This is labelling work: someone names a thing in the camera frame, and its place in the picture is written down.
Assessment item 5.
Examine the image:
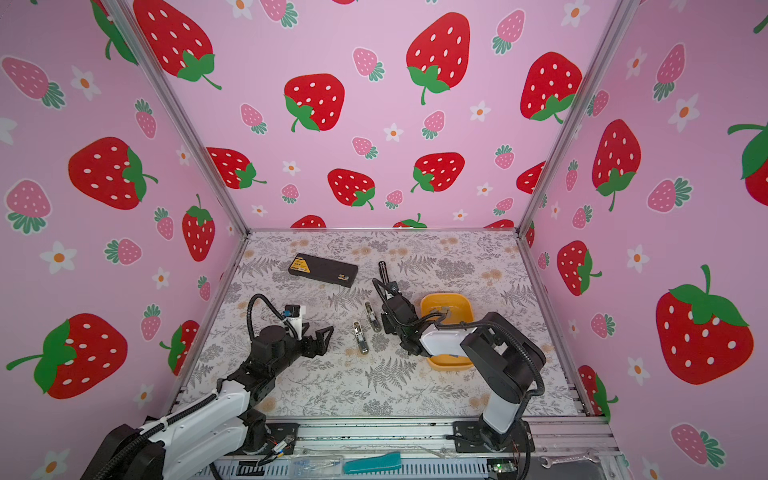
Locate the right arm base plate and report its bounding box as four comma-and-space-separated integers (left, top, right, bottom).
446, 420, 535, 454

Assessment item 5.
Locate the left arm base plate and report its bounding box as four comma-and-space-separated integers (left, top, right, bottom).
238, 423, 299, 455

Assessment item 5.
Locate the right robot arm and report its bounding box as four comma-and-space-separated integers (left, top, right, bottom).
381, 293, 546, 451

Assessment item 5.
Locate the teal handled tool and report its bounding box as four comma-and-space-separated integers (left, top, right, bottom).
343, 452, 402, 475

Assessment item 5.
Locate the black tool case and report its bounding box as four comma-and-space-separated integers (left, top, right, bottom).
288, 253, 359, 288

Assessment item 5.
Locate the black stapler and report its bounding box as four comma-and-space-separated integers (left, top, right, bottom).
378, 261, 392, 296

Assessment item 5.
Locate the yellow plastic tray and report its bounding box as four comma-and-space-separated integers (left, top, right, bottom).
420, 293, 475, 372

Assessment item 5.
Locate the aluminium rail frame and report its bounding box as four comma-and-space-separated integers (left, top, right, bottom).
189, 417, 632, 479

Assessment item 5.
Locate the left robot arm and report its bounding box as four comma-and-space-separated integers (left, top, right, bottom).
82, 305, 334, 479

